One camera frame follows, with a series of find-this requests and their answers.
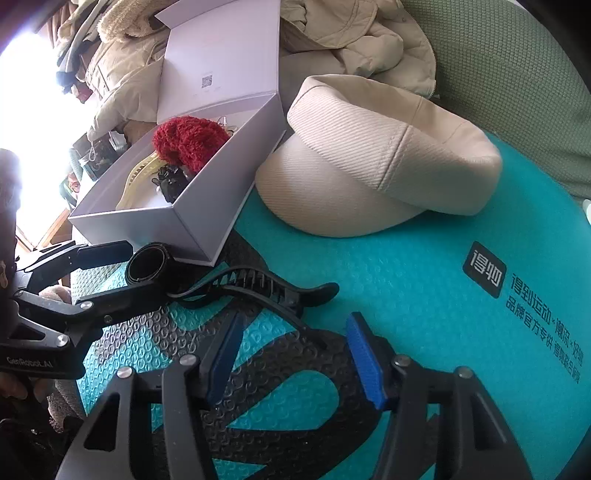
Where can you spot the large black hair claw clip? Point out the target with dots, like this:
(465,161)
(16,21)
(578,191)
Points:
(268,288)

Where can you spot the beige puffer jacket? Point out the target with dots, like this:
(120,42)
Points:
(369,41)

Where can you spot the small black hair clip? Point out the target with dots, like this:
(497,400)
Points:
(171,183)

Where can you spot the black elastic band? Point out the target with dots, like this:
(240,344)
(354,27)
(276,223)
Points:
(134,277)

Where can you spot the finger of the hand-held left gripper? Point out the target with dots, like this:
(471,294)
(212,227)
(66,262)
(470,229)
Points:
(106,253)
(134,295)

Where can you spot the cream fleece coat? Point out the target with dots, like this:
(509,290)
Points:
(120,18)

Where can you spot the lavender gift box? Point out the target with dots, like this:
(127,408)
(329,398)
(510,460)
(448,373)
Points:
(184,226)

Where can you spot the glass jar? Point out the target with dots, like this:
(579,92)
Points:
(99,159)

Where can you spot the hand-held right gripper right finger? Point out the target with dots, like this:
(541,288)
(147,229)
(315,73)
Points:
(367,364)

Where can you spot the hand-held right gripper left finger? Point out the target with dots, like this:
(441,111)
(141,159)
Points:
(226,360)

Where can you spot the red fuzzy scrunchie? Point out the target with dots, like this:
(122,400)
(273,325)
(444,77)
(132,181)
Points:
(189,138)

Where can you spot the striped clothing pile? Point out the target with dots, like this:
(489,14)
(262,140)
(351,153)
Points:
(74,50)

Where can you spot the teal bubble mailer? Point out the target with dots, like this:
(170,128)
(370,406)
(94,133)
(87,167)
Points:
(415,286)

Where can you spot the cream hair claw clip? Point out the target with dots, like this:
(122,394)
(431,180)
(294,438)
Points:
(134,184)

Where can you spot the green textured sofa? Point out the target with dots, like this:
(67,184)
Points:
(508,69)

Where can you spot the beige newsboy cap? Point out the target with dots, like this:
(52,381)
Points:
(369,152)

